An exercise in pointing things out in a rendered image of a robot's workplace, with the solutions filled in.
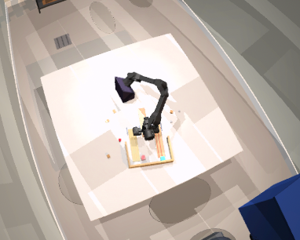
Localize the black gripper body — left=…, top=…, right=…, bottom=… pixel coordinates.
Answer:
left=132, top=126, right=159, bottom=136

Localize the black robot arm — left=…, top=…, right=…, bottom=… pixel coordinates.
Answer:
left=122, top=71, right=169, bottom=141

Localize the orange strip with purple zigzag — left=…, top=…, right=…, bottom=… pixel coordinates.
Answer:
left=137, top=108, right=146, bottom=128

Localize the tan open wooden tray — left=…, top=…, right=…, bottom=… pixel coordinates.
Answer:
left=125, top=135, right=174, bottom=169

